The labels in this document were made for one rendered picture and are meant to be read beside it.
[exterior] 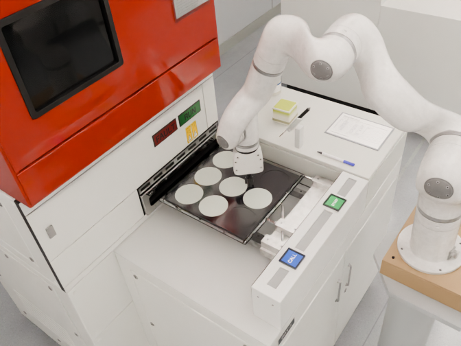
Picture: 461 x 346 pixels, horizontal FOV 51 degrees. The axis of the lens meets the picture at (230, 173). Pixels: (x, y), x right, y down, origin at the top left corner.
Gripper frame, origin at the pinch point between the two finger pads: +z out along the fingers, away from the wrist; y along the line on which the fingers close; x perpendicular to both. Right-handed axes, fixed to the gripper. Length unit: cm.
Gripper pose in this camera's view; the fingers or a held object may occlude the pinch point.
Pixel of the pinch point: (249, 180)
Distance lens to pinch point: 168.1
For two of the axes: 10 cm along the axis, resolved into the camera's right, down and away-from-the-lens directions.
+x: -1.0, -6.6, 7.5
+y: 9.9, -1.2, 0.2
